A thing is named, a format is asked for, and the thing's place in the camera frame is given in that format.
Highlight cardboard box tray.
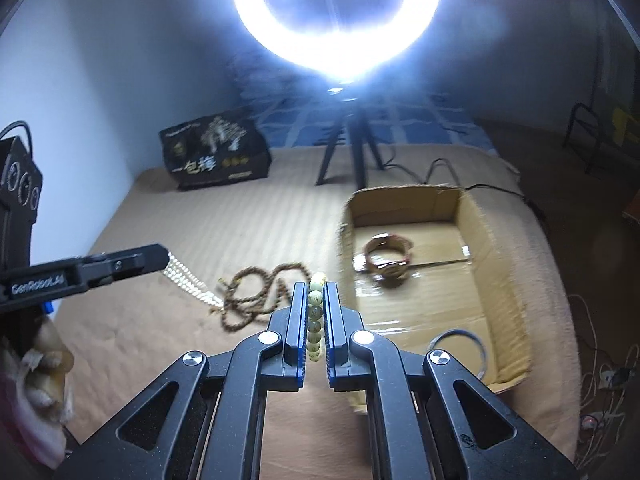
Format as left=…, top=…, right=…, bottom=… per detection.
left=337, top=185, right=532, bottom=393

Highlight pale jade bead bracelet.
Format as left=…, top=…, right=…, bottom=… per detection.
left=305, top=270, right=330, bottom=364

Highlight white power strip cables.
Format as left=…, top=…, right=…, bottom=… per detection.
left=566, top=291, right=637, bottom=466

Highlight blue patterned bedding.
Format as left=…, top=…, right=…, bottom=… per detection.
left=229, top=53, right=497, bottom=155

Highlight black power cable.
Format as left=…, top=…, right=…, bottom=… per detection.
left=382, top=157, right=547, bottom=221

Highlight dark thin bangle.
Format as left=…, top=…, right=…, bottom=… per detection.
left=427, top=328, right=488, bottom=380

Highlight left gloved hand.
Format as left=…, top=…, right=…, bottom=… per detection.
left=1, top=314, right=75, bottom=469

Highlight white ring light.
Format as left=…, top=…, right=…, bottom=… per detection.
left=233, top=0, right=440, bottom=84

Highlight black metal rack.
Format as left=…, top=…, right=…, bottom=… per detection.
left=563, top=102, right=640, bottom=176

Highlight brown wooden bead necklace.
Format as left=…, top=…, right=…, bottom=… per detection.
left=219, top=262, right=315, bottom=334

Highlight cream bead necklace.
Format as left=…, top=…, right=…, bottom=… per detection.
left=162, top=252, right=227, bottom=310

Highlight black snack bag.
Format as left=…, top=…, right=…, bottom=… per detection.
left=160, top=107, right=272, bottom=191

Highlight black tripod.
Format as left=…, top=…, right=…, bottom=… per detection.
left=316, top=84, right=385, bottom=191

